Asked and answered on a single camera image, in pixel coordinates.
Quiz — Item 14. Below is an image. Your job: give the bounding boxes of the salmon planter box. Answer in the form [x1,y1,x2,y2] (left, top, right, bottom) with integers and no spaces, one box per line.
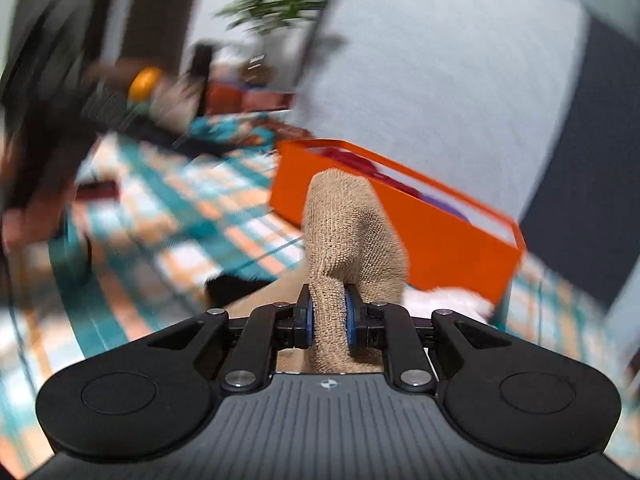
[207,82,296,115]

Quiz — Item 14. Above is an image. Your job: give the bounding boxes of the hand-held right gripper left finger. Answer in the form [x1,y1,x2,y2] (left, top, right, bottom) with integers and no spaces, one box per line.
[147,284,317,393]

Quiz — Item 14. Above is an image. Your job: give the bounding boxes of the white plush rabbit purple ears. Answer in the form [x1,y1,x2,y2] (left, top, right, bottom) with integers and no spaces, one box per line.
[422,195,473,226]

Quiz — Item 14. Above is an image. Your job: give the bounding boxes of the grey felt panel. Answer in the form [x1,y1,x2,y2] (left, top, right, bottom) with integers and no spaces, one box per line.
[292,0,588,221]

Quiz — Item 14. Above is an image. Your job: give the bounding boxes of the brown curtain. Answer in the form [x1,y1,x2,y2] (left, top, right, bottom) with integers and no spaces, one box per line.
[117,0,211,61]

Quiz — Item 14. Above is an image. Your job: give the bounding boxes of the plaid tablecloth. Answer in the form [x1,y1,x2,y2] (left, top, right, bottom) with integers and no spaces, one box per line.
[0,110,640,480]

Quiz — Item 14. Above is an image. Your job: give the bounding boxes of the orange storage box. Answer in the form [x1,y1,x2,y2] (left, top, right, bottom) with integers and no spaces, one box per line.
[270,139,527,307]

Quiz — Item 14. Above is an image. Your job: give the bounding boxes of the white fluffy cloth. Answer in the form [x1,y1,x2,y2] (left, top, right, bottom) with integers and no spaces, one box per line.
[402,286,496,328]

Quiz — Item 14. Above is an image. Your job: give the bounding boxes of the small dark red box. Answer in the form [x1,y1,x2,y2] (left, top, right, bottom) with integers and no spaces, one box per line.
[77,181,120,202]

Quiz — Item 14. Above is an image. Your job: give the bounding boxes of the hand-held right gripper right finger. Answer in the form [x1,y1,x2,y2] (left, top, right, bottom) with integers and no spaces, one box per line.
[342,284,513,395]

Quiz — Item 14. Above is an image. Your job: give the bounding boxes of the orange fruit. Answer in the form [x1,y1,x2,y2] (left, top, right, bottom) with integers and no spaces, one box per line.
[127,66,165,103]

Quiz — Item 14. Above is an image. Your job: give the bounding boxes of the dark blue felt panel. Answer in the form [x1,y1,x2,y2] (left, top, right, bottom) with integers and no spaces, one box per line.
[517,15,640,311]

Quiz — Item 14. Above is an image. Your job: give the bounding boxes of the tan knit cloth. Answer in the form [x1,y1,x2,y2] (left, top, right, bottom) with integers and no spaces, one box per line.
[222,169,411,376]

